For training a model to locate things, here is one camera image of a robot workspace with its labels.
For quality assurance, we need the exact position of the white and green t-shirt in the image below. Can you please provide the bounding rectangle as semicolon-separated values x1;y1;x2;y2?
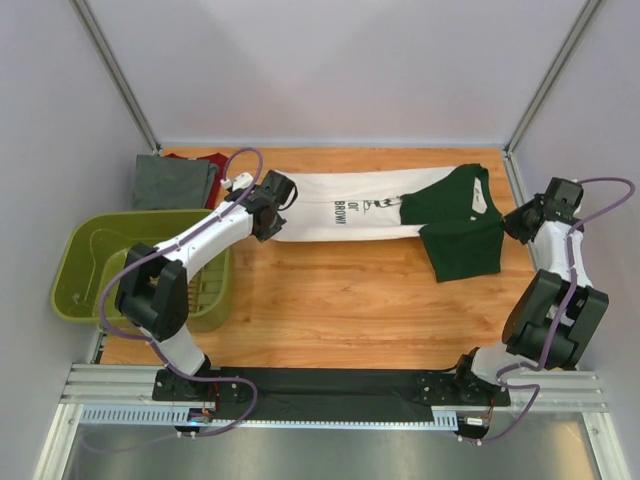
275;163;504;282

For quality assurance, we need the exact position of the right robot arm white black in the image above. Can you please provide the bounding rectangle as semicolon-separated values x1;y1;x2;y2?
450;177;609;405

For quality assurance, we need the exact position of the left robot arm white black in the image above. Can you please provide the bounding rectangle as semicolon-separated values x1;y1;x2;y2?
114;170;298;401

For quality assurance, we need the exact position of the folded red t-shirt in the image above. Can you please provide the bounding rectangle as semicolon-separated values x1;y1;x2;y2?
167;152;228;209

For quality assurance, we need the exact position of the folded grey t-shirt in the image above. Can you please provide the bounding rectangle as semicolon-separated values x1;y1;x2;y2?
131;155;219;210

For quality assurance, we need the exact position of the green plastic basket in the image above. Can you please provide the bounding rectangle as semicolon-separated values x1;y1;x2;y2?
51;209;233;333

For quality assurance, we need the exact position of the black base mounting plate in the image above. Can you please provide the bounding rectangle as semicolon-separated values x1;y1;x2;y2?
152;367;511;422

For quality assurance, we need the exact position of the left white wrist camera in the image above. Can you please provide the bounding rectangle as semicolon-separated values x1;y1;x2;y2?
220;172;254;192

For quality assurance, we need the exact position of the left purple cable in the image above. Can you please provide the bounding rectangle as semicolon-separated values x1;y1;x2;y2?
98;147;265;391

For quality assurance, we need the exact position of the purple cable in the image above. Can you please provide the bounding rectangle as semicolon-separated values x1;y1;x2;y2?
98;147;265;391
497;175;637;389

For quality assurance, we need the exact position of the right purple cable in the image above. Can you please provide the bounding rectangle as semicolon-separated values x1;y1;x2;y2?
497;175;637;389

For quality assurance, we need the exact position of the slotted grey cable duct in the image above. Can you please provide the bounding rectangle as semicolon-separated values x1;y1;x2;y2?
79;405;461;432

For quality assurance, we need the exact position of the right aluminium frame post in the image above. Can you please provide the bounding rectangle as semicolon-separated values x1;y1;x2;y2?
504;0;604;156

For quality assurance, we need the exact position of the aluminium frame post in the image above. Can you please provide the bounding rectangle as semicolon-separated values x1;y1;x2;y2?
69;0;161;153
504;0;604;156

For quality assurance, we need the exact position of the left aluminium frame post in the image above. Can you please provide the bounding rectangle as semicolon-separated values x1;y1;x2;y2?
69;0;161;153

